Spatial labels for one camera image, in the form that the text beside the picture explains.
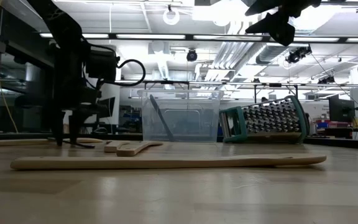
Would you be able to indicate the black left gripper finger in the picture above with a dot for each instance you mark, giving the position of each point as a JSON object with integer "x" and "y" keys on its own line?
{"x": 58, "y": 124}
{"x": 76, "y": 124}

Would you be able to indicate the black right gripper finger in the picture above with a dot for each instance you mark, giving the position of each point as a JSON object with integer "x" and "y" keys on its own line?
{"x": 269, "y": 7}
{"x": 281, "y": 29}

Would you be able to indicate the slim black plastic utensil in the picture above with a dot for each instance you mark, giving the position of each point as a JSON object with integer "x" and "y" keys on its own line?
{"x": 162, "y": 119}
{"x": 85, "y": 145}

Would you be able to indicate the slotted wooden spatula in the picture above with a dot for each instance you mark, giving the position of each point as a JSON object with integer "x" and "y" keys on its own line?
{"x": 166, "y": 163}

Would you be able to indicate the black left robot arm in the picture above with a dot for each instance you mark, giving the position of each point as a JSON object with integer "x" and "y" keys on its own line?
{"x": 61, "y": 25}

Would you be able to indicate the black computer monitor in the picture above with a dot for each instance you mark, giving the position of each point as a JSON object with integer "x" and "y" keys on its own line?
{"x": 342, "y": 110}
{"x": 109, "y": 107}

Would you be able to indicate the teal and steel box grater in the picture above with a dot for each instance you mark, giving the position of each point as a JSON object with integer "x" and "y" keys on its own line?
{"x": 269, "y": 119}

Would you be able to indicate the clear plastic bin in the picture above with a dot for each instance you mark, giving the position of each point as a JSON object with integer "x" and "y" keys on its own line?
{"x": 197, "y": 124}

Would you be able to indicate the silver ventilation duct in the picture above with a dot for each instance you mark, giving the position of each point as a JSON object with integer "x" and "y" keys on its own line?
{"x": 269, "y": 56}

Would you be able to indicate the hanging black camera rig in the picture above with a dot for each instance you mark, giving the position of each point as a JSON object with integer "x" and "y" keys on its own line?
{"x": 298, "y": 55}

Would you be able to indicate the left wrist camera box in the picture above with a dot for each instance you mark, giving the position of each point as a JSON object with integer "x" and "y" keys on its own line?
{"x": 101, "y": 65}

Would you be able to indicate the long ceiling light rail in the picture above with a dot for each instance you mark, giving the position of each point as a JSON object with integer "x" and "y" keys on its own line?
{"x": 151, "y": 36}

